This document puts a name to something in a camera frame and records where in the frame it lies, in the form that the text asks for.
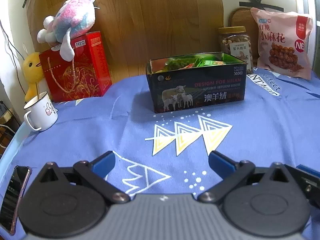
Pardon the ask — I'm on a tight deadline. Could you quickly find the olive green snack packet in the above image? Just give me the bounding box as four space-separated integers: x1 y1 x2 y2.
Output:
164 58 196 71

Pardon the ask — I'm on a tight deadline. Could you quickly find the blue printed tablecloth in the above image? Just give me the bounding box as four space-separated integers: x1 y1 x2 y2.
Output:
1 69 319 197

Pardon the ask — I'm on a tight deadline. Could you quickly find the black smartphone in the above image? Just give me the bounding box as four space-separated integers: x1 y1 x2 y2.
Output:
1 166 31 236

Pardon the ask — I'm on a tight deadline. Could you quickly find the white enamel mug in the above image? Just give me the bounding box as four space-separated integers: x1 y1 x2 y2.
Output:
23 92 58 132

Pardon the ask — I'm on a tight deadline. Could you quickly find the red gift bag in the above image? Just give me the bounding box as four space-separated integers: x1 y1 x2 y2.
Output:
39 31 112 102

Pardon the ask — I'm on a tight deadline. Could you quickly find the black sheep-print box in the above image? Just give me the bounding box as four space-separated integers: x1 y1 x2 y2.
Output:
146 52 247 113

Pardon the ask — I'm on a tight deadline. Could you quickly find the yellow duck plush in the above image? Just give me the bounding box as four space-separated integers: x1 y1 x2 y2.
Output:
22 52 44 102

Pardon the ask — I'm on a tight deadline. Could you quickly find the nut jar with gold lid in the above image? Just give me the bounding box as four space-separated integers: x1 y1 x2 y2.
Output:
218 26 253 73

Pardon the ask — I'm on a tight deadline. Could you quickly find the pink snack bag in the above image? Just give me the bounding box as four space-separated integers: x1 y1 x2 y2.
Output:
251 8 313 80

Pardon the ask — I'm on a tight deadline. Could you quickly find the pink blue plush toy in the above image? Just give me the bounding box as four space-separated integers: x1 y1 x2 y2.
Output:
37 0 96 62

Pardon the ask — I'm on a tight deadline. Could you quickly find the wooden board backdrop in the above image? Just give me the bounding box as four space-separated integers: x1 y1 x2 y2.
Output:
26 0 223 82

